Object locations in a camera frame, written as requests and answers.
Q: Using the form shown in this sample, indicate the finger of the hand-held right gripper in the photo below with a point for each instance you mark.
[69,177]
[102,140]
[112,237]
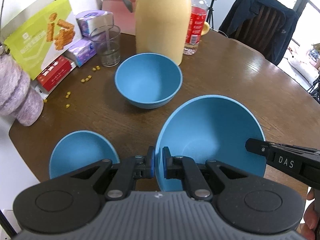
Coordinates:
[258,148]

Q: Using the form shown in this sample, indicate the red label water bottle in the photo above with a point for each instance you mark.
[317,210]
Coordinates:
[196,27]

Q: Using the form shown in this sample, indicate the purple tissue pack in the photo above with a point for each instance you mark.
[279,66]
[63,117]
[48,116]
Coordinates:
[95,21]
[81,52]

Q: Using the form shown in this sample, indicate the colourful pile of bags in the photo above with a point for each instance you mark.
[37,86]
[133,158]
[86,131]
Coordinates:
[315,55]

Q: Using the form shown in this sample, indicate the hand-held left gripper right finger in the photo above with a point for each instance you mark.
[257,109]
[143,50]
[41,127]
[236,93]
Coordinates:
[165,162]

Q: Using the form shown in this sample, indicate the pink cardboard box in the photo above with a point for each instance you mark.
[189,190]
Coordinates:
[115,12]

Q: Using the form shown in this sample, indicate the red box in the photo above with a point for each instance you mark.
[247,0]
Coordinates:
[55,72]

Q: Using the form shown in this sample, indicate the clear glass cup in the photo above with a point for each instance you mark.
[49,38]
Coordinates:
[107,45]

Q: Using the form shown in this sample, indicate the green snack box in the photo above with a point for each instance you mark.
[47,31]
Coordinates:
[30,45]

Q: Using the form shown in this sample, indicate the dark wooden chair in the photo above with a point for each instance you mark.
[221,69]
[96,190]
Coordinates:
[262,22]

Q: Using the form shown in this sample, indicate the deep blue bowl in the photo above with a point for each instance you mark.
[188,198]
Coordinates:
[212,130]
[80,152]
[147,80]

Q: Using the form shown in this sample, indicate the person's right hand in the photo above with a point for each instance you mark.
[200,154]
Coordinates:
[310,217]

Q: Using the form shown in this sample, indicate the yellow thermos jug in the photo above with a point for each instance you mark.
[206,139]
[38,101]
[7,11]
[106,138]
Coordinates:
[162,22]

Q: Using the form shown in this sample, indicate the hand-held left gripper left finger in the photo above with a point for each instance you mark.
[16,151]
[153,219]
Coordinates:
[151,162]

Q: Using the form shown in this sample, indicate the chair with dark jacket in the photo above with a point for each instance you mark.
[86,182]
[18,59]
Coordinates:
[287,27]

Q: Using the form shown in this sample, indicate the scattered yellow corn kernels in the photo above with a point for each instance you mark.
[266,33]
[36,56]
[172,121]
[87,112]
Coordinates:
[86,79]

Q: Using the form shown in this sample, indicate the fuzzy purple vase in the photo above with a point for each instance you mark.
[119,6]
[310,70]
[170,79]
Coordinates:
[17,92]

